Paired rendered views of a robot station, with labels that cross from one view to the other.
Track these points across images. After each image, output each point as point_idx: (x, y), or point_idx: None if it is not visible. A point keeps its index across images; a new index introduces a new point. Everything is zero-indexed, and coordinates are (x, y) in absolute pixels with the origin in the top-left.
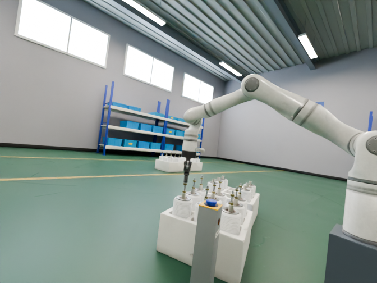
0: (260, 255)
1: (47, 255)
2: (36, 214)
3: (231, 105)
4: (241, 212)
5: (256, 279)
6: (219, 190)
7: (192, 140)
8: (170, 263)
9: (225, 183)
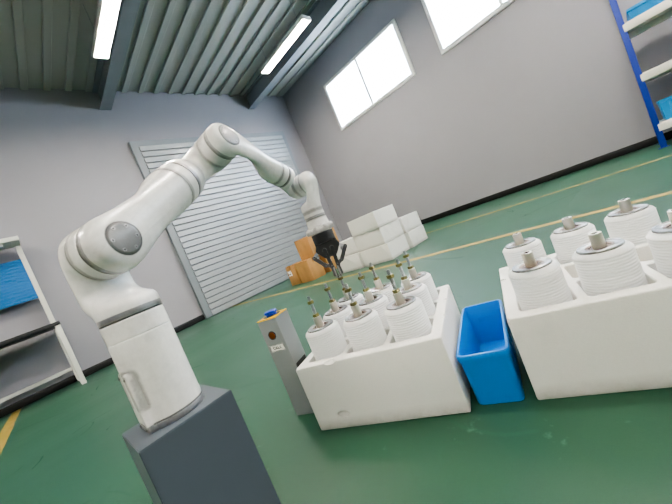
0: (419, 438)
1: None
2: None
3: (258, 168)
4: (347, 332)
5: (342, 444)
6: (401, 281)
7: (305, 220)
8: None
9: (625, 229)
